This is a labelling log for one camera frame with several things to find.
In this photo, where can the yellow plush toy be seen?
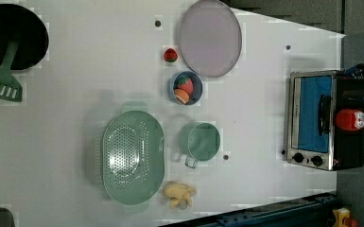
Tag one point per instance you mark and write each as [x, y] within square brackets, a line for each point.
[178, 193]

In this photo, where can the yellow and red object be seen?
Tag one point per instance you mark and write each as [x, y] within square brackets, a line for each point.
[343, 218]

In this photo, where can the blue metal frame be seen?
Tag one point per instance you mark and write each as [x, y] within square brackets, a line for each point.
[311, 211]

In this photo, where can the blue bowl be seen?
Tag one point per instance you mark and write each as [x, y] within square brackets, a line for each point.
[198, 88]

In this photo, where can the green oval colander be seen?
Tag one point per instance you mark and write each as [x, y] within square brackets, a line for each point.
[133, 163]

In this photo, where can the plush strawberry toy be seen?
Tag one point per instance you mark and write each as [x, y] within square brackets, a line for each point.
[186, 85]

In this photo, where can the green spatula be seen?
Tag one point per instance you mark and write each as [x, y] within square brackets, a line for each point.
[10, 87]

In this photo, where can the large grey round plate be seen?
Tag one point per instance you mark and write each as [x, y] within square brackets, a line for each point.
[210, 38]

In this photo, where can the green mug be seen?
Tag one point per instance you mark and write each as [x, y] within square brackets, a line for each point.
[199, 141]

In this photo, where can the plush orange slice toy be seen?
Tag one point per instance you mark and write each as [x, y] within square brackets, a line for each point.
[181, 96]

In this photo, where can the black and steel toaster oven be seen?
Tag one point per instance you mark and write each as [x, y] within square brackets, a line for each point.
[313, 136]

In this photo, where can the black frying pan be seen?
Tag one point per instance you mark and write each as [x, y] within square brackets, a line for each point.
[17, 21]

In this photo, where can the red plush ketchup bottle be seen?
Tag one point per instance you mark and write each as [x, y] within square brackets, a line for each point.
[350, 120]

